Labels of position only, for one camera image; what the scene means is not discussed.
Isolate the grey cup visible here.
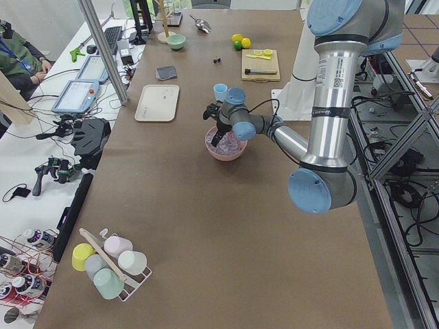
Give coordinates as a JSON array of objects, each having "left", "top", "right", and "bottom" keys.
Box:
[{"left": 84, "top": 254, "right": 108, "bottom": 281}]

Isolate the light blue cup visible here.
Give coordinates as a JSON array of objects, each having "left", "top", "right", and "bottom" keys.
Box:
[{"left": 213, "top": 83, "right": 228, "bottom": 101}]

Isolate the black keyboard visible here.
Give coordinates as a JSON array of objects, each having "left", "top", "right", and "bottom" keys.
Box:
[{"left": 104, "top": 26, "right": 123, "bottom": 55}]

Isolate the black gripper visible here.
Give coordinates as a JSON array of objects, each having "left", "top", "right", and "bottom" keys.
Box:
[{"left": 211, "top": 117, "right": 230, "bottom": 147}]

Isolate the green lime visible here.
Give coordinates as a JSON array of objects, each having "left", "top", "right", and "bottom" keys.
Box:
[{"left": 233, "top": 40, "right": 243, "bottom": 51}]

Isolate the white wire cup rack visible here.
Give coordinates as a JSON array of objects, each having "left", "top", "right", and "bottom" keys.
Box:
[{"left": 79, "top": 228, "right": 153, "bottom": 302}]

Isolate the metal ice scoop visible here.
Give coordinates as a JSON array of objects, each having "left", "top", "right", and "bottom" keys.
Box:
[{"left": 190, "top": 15, "right": 212, "bottom": 34}]

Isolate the black gripper camera mount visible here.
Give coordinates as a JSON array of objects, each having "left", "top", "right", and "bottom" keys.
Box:
[{"left": 202, "top": 103, "right": 221, "bottom": 121}]

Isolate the wooden cup tree stand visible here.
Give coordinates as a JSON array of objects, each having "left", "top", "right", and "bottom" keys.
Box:
[{"left": 154, "top": 0, "right": 175, "bottom": 44}]

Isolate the white cup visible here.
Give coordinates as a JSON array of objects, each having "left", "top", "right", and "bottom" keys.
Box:
[{"left": 117, "top": 250, "right": 147, "bottom": 276}]

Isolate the aluminium frame post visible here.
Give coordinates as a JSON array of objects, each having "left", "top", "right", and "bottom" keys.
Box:
[{"left": 78, "top": 0, "right": 128, "bottom": 106}]

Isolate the steel muddler black tip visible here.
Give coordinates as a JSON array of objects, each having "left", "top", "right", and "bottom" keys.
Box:
[{"left": 244, "top": 69, "right": 278, "bottom": 75}]

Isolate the yellow plastic knife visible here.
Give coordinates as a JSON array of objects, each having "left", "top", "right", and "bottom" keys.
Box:
[{"left": 245, "top": 54, "right": 272, "bottom": 60}]

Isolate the seated person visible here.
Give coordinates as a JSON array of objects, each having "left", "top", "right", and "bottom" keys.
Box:
[{"left": 1, "top": 20, "right": 52, "bottom": 100}]

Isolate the pink bowl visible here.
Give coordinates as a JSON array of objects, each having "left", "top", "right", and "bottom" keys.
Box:
[{"left": 205, "top": 126, "right": 248, "bottom": 161}]

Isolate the wooden cutting board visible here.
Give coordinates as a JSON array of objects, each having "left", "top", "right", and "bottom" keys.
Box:
[{"left": 241, "top": 49, "right": 281, "bottom": 82}]

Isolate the teach pendant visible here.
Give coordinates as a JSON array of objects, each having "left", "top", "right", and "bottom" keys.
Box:
[
  {"left": 76, "top": 55, "right": 109, "bottom": 84},
  {"left": 51, "top": 80, "right": 100, "bottom": 114}
]

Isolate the cream rabbit tray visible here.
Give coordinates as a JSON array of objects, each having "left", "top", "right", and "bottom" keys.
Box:
[{"left": 134, "top": 84, "right": 180, "bottom": 123}]

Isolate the whole lemon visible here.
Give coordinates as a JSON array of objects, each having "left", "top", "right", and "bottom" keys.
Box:
[
  {"left": 230, "top": 34, "right": 244, "bottom": 43},
  {"left": 241, "top": 38, "right": 252, "bottom": 49}
]

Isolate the mint green bowl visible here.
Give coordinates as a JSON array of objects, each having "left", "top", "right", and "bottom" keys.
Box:
[{"left": 167, "top": 34, "right": 187, "bottom": 50}]

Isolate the teach pendant near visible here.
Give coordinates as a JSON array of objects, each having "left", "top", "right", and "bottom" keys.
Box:
[{"left": 51, "top": 80, "right": 100, "bottom": 114}]

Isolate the mint cup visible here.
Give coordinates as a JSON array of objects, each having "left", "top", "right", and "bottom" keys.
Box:
[{"left": 93, "top": 268, "right": 124, "bottom": 300}]

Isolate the yellow cup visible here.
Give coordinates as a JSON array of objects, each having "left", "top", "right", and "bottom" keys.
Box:
[{"left": 71, "top": 243, "right": 95, "bottom": 271}]

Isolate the grey folded cloth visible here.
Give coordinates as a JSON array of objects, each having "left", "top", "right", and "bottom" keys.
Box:
[{"left": 156, "top": 66, "right": 178, "bottom": 81}]

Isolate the teach pendant far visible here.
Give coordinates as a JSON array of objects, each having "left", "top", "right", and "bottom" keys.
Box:
[{"left": 76, "top": 55, "right": 109, "bottom": 84}]

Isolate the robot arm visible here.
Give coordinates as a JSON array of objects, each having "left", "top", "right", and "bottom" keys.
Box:
[{"left": 203, "top": 1, "right": 405, "bottom": 214}]

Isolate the pink cup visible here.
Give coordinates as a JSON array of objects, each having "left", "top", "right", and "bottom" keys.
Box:
[{"left": 104, "top": 236, "right": 133, "bottom": 258}]

